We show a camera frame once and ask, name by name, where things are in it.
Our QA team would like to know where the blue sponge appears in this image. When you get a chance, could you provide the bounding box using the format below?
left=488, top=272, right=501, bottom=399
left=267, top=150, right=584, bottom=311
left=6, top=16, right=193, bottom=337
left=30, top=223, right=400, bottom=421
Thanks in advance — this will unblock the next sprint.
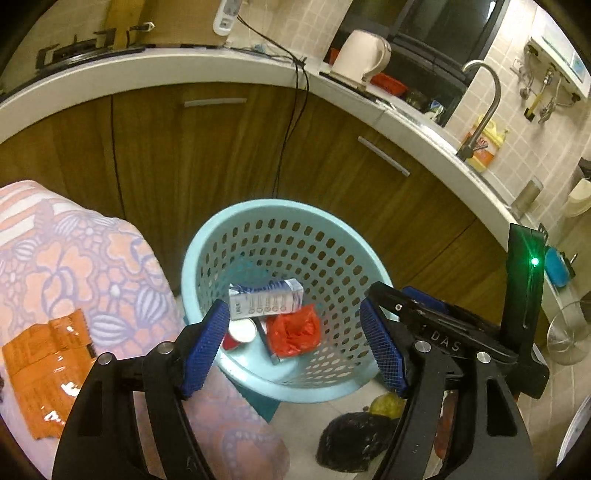
left=544, top=247, right=574, bottom=288

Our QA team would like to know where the yellow dish soap bottle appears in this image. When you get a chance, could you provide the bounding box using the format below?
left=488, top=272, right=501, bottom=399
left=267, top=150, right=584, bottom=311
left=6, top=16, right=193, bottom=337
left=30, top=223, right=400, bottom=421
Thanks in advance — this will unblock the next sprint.
left=464, top=117, right=509, bottom=172

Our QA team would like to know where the black gas stove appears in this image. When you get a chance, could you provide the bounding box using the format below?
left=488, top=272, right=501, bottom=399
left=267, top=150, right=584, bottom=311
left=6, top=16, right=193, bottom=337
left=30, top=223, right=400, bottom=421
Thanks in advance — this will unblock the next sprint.
left=36, top=22, right=155, bottom=71

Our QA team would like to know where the yellow-green bag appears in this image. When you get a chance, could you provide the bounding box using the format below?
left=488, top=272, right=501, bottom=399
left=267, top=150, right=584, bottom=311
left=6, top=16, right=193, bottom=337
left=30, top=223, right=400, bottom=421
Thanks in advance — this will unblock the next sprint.
left=369, top=393, right=408, bottom=419

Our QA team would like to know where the dark window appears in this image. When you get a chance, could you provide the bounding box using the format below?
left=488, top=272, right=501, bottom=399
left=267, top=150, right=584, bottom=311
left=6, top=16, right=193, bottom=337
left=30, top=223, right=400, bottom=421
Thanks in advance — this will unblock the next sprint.
left=330, top=0, right=511, bottom=126

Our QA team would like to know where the white water heater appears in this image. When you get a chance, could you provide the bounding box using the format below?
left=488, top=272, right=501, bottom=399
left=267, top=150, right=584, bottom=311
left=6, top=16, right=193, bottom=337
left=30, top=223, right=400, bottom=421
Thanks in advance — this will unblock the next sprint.
left=524, top=23, right=591, bottom=104

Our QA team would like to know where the white and blue carton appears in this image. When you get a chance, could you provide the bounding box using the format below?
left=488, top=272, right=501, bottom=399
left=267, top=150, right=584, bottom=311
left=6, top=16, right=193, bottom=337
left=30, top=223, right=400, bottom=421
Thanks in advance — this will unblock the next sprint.
left=228, top=278, right=304, bottom=320

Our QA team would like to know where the teal floor mat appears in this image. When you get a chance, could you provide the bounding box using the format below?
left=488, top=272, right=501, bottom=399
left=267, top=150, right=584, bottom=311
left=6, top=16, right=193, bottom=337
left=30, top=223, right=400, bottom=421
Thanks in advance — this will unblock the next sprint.
left=247, top=392, right=282, bottom=422

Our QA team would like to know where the light blue plastic basket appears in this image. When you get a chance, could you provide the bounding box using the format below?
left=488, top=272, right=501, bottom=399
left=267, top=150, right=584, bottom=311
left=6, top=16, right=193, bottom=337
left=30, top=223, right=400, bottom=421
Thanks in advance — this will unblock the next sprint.
left=181, top=199, right=402, bottom=402

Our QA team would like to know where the red plastic tray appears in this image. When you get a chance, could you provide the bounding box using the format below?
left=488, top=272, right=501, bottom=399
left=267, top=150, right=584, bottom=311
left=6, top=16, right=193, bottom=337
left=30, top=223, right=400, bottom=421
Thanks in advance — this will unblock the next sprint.
left=369, top=73, right=408, bottom=94

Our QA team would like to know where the grey cabinet handle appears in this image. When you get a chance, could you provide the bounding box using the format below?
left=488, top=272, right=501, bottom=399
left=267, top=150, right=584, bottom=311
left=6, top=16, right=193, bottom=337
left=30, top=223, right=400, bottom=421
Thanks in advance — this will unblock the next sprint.
left=184, top=97, right=248, bottom=109
left=357, top=136, right=411, bottom=177

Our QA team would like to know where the metal cup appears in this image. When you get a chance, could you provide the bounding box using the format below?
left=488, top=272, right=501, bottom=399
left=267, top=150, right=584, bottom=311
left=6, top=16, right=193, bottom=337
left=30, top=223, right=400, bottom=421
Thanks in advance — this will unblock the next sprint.
left=512, top=179, right=544, bottom=219

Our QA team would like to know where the wooden kitchen cabinet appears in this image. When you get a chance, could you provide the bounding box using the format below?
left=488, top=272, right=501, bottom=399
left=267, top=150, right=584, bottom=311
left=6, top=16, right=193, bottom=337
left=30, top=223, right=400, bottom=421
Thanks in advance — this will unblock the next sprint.
left=0, top=80, right=555, bottom=354

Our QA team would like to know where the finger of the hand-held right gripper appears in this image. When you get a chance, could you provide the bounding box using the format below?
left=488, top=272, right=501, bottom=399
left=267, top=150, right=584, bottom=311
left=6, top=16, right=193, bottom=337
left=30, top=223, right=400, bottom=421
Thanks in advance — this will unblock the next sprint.
left=402, top=285, right=507, bottom=343
left=370, top=281, right=519, bottom=364

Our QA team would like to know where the black garbage bag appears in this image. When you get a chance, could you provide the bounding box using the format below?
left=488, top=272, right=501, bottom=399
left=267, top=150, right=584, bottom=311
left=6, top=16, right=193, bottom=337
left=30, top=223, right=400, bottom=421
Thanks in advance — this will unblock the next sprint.
left=315, top=411, right=402, bottom=474

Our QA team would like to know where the orange snack packet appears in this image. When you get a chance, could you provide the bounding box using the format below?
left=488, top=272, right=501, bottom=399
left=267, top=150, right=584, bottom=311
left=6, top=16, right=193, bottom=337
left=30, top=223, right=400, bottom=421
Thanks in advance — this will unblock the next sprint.
left=2, top=309, right=98, bottom=439

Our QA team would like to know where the cream plastic container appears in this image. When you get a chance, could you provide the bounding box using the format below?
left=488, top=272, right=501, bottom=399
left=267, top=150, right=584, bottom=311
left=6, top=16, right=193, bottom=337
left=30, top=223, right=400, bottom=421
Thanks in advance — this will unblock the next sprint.
left=566, top=178, right=591, bottom=219

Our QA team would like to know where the steel kitchen faucet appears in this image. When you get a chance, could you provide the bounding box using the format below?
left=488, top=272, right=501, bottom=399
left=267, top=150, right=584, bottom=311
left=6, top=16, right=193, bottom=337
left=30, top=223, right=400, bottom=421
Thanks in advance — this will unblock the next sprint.
left=456, top=60, right=502, bottom=161

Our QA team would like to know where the steel bowl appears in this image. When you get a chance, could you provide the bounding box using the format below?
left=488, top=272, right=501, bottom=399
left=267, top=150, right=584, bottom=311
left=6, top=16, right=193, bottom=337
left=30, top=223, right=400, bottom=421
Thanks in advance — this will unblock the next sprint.
left=547, top=299, right=586, bottom=366

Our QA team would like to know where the wooden cutting board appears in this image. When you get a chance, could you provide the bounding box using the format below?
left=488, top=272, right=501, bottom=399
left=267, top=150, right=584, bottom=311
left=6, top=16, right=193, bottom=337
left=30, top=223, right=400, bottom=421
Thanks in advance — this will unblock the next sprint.
left=105, top=0, right=140, bottom=48

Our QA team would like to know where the pink floral blanket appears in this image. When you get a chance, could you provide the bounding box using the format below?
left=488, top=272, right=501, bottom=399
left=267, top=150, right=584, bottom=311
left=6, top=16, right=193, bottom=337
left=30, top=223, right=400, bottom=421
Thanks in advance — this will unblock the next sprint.
left=0, top=180, right=291, bottom=480

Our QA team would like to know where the cream electric kettle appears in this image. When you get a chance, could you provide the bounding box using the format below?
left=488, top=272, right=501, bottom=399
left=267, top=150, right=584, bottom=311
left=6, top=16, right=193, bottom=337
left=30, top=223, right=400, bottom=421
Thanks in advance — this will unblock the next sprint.
left=329, top=30, right=392, bottom=87

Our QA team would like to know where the brown rice cooker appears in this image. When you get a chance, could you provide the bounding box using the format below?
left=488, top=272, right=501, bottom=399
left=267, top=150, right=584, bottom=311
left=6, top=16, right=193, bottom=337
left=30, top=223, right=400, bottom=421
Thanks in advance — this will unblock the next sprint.
left=139, top=0, right=243, bottom=49

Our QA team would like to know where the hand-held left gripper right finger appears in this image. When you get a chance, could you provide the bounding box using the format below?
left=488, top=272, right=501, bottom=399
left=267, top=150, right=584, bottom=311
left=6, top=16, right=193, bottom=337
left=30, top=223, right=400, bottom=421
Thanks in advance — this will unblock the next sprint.
left=359, top=296, right=541, bottom=480

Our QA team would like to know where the black power cable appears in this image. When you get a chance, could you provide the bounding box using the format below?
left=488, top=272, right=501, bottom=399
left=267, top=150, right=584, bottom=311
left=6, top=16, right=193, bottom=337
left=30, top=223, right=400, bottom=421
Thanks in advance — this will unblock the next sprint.
left=235, top=14, right=310, bottom=200

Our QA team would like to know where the red plastic bag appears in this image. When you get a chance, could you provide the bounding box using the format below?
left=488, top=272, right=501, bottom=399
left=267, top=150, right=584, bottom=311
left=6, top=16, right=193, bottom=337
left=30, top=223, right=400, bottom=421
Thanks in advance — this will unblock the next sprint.
left=267, top=305, right=321, bottom=357

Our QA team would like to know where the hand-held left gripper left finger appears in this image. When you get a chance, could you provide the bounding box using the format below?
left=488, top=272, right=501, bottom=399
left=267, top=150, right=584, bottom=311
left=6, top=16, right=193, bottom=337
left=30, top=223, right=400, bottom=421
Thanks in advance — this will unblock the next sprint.
left=52, top=299, right=232, bottom=480

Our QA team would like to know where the red and white cup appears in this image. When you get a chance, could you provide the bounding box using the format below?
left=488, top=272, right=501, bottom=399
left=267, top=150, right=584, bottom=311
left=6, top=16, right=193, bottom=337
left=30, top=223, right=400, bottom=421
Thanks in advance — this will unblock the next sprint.
left=222, top=318, right=258, bottom=350

